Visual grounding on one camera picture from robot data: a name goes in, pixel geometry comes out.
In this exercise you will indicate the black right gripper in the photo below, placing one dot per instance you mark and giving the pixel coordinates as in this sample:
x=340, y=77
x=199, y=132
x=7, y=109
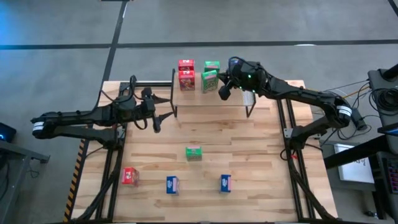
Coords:
x=237, y=77

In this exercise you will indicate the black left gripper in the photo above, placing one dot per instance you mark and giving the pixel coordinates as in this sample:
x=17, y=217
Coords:
x=147, y=107

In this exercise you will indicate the green Apple Jacks cereal box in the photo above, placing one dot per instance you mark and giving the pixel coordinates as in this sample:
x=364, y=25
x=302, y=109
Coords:
x=211, y=66
x=193, y=154
x=210, y=82

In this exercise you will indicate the red Froot Loops cereal box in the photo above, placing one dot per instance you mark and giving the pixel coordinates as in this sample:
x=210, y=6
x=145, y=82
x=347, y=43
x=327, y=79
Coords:
x=186, y=81
x=186, y=65
x=130, y=176

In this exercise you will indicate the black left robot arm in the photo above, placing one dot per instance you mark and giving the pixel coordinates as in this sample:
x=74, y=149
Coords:
x=77, y=116

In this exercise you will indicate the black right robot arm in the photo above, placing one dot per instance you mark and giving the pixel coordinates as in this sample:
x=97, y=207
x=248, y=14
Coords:
x=304, y=93

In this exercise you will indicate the yellow black hazard tape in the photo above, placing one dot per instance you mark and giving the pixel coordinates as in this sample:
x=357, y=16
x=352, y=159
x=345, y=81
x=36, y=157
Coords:
x=75, y=174

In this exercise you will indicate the black power adapter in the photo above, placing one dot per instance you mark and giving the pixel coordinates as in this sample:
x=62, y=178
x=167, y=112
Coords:
x=360, y=123

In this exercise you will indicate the black desk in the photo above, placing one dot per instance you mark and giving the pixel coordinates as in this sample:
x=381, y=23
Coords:
x=357, y=154

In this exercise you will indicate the grey equipment cart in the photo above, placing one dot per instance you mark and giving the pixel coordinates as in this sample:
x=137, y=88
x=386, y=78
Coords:
x=377, y=81

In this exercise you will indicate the grey metal table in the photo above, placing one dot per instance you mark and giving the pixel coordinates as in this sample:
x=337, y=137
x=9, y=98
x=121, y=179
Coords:
x=15, y=152

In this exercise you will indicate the black device blue light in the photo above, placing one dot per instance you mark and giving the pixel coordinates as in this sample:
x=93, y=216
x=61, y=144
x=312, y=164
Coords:
x=6, y=132

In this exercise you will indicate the white board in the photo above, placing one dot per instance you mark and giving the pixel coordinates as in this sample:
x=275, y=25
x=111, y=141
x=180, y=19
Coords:
x=354, y=171

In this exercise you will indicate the computer monitor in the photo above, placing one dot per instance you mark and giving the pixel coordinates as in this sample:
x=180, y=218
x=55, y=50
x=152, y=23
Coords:
x=388, y=129

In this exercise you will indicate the backlit computer keyboard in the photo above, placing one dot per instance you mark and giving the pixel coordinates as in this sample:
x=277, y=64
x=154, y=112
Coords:
x=393, y=177

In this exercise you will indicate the silver metal bracket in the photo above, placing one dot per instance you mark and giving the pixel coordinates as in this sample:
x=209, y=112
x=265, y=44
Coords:
x=288, y=133

